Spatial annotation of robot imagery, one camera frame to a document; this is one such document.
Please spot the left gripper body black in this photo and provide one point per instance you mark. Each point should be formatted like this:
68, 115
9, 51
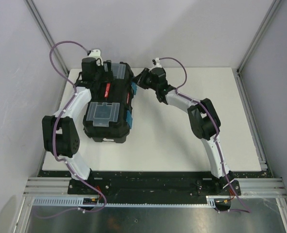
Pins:
101, 76

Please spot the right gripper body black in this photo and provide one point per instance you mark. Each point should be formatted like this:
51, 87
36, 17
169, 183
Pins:
146, 82

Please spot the black plastic toolbox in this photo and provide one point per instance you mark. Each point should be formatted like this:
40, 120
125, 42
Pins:
109, 113

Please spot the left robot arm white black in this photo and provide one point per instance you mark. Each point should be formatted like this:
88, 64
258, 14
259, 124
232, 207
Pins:
60, 134

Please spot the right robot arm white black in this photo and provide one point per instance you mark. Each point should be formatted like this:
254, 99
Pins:
204, 121

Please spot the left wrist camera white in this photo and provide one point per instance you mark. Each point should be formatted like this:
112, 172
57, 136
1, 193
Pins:
96, 54

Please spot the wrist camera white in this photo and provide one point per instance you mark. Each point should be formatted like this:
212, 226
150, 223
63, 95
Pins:
96, 54
156, 63

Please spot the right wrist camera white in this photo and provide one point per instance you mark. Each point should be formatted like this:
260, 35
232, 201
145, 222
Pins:
156, 63

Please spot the left aluminium frame post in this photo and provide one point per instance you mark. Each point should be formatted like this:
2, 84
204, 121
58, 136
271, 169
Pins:
46, 34

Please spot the aluminium frame post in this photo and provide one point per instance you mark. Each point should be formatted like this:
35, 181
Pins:
46, 34
266, 22

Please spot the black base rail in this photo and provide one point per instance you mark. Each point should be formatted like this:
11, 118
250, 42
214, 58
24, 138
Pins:
159, 187

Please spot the grey slotted cable duct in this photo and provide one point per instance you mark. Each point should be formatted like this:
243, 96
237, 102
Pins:
208, 202

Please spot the right aluminium frame post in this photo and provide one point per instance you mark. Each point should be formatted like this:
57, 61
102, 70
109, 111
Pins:
266, 22

